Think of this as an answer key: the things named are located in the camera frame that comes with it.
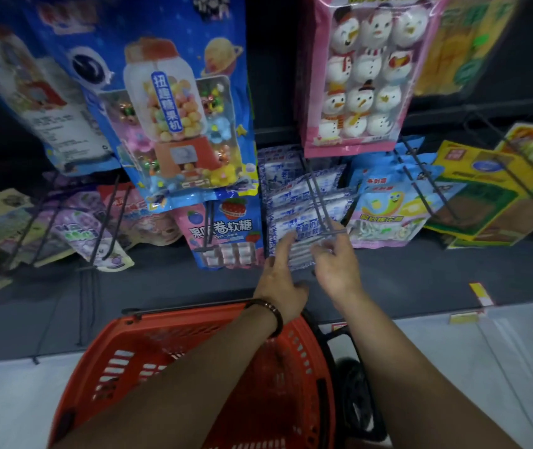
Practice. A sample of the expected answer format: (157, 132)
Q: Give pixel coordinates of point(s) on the person's right hand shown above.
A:
(341, 271)

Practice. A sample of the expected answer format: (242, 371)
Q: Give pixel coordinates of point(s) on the person's left hand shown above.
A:
(279, 287)

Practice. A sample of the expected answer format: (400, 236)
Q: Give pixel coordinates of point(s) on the person's right thumb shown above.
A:
(321, 254)

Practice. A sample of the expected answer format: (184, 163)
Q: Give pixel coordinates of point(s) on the person's left thumb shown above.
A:
(301, 288)

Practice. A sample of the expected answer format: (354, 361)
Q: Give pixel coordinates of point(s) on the white blue snack packet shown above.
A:
(301, 250)

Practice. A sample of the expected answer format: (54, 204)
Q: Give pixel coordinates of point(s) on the person's left forearm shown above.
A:
(177, 383)

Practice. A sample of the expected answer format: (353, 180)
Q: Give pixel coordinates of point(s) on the person's right forearm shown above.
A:
(416, 383)

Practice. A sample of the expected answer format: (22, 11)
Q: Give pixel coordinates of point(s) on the metal display hook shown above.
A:
(318, 201)
(110, 219)
(418, 182)
(514, 168)

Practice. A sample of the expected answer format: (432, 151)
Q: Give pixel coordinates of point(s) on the row of white blue packets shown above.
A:
(285, 191)

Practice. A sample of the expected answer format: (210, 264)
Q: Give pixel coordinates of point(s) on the row of blue yellow bags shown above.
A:
(383, 210)

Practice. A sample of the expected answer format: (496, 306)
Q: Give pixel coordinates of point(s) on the pink fruit gummy package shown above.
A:
(229, 233)

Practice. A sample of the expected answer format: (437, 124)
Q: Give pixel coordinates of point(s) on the red plastic shopping basket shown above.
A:
(266, 397)

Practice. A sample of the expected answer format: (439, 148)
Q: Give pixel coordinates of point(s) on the yellow price tag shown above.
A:
(480, 293)

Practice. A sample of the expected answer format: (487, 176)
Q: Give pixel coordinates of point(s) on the pink cartoon candy bag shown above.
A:
(149, 222)

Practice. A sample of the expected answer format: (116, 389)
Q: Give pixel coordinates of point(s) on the row of yellow green bags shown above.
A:
(481, 196)

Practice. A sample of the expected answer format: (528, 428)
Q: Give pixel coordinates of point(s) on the pink snowman marshmallow package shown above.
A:
(364, 74)

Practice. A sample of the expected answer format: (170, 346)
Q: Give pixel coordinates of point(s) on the blue gumball machine candy package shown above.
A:
(173, 112)

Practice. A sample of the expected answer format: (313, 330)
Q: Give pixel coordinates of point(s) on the purple candy bag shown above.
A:
(84, 229)

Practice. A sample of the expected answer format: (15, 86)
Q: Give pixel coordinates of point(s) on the yellow green hanging snack bag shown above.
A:
(467, 46)

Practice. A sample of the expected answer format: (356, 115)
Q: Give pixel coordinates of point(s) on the blue rocket toy package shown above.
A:
(28, 93)

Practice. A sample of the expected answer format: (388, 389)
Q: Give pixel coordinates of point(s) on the black basket wheel frame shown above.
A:
(355, 392)

